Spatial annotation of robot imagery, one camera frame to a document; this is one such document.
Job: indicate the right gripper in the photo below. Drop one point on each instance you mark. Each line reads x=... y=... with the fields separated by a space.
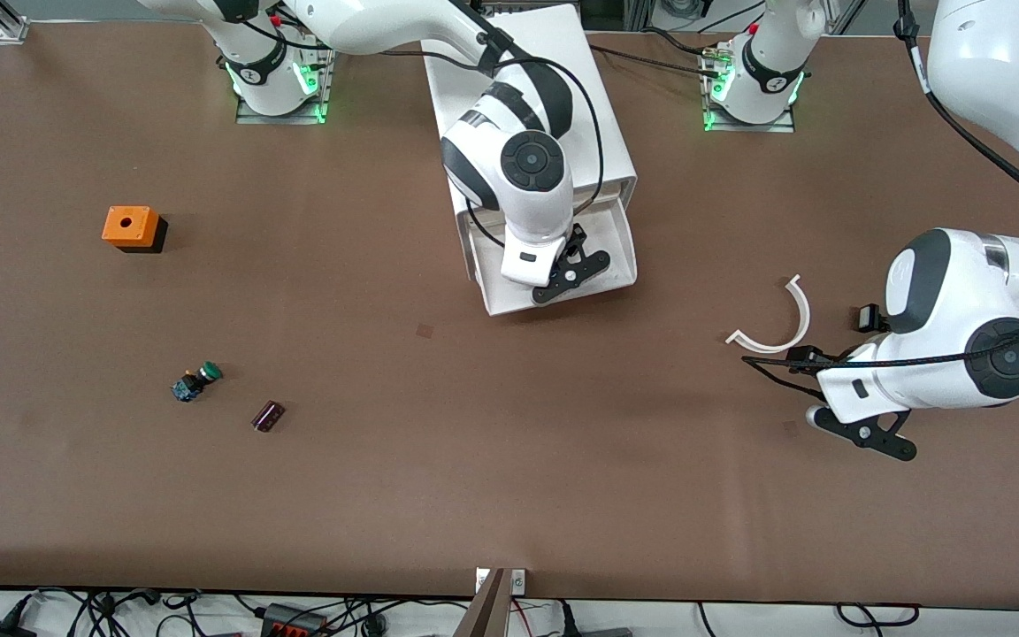
x=578 y=231

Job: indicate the metal corner bracket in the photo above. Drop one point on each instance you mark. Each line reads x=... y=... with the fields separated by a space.
x=12 y=32

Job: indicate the white plastic drawer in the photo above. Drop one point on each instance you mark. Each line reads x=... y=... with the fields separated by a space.
x=509 y=296

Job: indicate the white table edge clamp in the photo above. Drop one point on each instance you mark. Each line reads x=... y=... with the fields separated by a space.
x=518 y=580

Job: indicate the small black switch component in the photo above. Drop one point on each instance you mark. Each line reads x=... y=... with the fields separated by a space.
x=869 y=318

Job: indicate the black power strip red switches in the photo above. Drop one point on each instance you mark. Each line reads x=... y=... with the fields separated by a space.
x=293 y=619

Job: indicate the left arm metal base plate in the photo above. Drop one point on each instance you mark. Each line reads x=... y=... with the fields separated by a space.
x=779 y=126

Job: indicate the white drawer cabinet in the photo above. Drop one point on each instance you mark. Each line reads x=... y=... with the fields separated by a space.
x=580 y=35

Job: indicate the orange box with hole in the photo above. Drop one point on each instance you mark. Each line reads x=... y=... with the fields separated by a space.
x=116 y=232

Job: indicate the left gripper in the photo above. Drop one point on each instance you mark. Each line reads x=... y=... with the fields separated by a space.
x=869 y=317

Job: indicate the black plug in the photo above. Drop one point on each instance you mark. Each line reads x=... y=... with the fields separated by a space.
x=598 y=632

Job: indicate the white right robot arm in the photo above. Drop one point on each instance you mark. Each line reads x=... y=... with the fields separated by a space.
x=532 y=159

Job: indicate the green push button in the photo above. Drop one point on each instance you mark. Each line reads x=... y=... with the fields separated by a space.
x=184 y=387

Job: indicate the black power adapter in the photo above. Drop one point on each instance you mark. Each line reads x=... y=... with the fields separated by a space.
x=1 y=630

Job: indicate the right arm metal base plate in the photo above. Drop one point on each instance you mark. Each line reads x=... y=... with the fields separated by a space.
x=325 y=80

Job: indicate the white curved plastic strip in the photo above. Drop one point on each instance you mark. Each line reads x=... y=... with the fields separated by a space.
x=805 y=314

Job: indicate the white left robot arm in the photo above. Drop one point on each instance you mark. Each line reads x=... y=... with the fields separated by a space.
x=961 y=292

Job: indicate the dark maroon capacitor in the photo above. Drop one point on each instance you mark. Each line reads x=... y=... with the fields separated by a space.
x=268 y=416

